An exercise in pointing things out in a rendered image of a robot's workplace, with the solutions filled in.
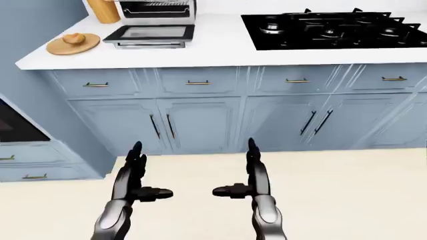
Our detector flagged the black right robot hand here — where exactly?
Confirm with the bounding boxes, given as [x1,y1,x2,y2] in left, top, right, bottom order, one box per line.
[211,137,272,200]

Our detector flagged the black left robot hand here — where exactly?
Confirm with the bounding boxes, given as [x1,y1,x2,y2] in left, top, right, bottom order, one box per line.
[111,140,175,204]

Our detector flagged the black gas cooktop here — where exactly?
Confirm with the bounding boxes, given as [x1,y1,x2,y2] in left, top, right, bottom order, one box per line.
[240,7,427,52]

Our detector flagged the small brown bread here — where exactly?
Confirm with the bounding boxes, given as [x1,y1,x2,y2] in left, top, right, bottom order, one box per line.
[62,32,87,45]

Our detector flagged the black cabinet door handle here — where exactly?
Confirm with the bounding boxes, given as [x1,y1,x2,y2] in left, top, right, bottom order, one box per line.
[148,113,162,140]
[165,113,177,139]
[314,109,334,135]
[298,110,318,137]

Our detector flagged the blue cabinet door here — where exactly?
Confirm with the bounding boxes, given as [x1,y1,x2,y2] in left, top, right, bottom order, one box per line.
[318,93,416,149]
[67,98,161,155]
[244,95,330,153]
[156,96,244,154]

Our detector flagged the silver toaster oven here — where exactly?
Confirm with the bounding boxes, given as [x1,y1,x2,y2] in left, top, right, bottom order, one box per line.
[112,0,198,26]

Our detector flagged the wooden cylinder canister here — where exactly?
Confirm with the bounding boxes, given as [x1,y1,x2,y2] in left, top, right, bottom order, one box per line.
[86,0,122,25]

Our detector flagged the blue cabinet drawer front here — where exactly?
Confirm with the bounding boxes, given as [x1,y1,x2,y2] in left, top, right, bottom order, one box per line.
[349,64,427,91]
[246,65,352,95]
[0,165,91,183]
[159,68,244,96]
[49,70,161,98]
[0,144,75,166]

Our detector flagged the wire toaster oven rack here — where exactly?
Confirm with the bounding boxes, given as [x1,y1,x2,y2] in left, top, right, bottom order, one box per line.
[105,0,189,15]

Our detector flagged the black glass toaster oven door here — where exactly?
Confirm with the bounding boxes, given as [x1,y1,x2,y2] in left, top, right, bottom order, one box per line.
[102,24,196,49]

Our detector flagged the black built-in oven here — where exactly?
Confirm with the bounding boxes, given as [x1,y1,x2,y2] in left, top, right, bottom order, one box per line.
[0,98,52,144]

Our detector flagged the round wooden board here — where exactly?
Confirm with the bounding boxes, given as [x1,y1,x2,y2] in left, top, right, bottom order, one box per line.
[45,33,101,56]

